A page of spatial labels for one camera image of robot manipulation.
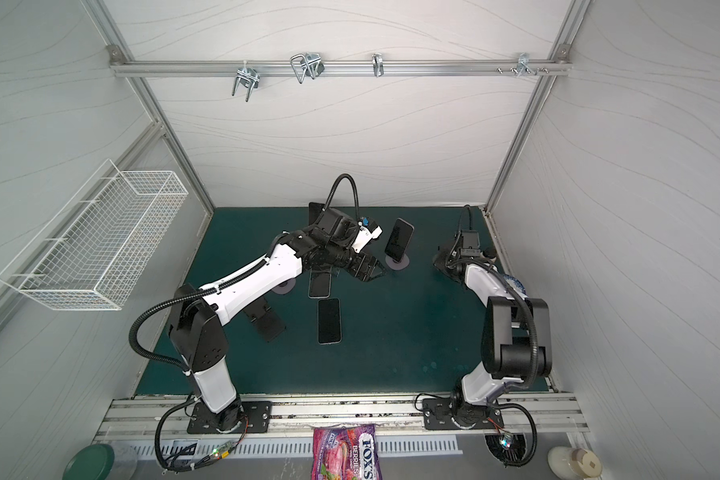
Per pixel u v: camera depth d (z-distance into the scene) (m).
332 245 0.65
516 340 0.46
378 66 0.78
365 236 0.73
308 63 0.76
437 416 0.73
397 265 0.99
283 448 0.70
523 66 0.77
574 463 0.61
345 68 0.79
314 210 0.95
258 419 0.73
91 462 0.60
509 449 0.72
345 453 0.67
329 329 0.89
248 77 0.79
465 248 0.73
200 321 0.44
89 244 0.67
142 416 0.75
